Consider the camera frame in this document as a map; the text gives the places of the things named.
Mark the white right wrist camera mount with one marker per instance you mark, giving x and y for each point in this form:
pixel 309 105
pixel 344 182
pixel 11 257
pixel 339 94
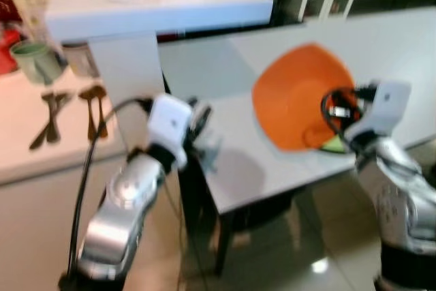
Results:
pixel 387 103

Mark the grey cup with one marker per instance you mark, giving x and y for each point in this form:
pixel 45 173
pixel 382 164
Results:
pixel 80 60

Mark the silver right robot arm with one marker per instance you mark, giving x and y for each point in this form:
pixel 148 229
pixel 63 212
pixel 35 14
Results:
pixel 398 189

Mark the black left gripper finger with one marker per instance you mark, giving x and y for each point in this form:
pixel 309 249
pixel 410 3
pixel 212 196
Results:
pixel 206 115

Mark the red container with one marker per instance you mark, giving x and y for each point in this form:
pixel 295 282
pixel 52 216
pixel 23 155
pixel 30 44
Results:
pixel 7 39

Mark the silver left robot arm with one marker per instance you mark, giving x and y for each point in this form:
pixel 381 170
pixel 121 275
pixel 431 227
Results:
pixel 126 195

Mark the green item under plate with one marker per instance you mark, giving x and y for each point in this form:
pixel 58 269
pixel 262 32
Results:
pixel 334 145

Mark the orange plastic plate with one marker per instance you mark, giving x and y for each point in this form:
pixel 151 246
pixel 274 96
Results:
pixel 293 93

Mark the beige sideboard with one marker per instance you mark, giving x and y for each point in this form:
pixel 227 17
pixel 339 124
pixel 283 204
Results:
pixel 41 202

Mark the green mug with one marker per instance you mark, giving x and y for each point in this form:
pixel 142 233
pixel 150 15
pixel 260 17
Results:
pixel 37 63

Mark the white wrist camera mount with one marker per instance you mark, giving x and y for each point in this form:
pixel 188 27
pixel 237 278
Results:
pixel 169 120
pixel 387 103

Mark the brown wooden fork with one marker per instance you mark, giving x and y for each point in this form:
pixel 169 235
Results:
pixel 51 117

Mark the grey dining table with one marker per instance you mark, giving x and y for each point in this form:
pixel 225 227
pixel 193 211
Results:
pixel 235 182

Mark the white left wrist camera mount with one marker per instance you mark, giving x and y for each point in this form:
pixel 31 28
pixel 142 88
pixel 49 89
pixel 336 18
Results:
pixel 169 120

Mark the brown wooden spoon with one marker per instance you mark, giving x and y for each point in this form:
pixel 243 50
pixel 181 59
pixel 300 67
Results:
pixel 94 110

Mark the white counter table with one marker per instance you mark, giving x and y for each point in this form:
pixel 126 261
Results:
pixel 170 11

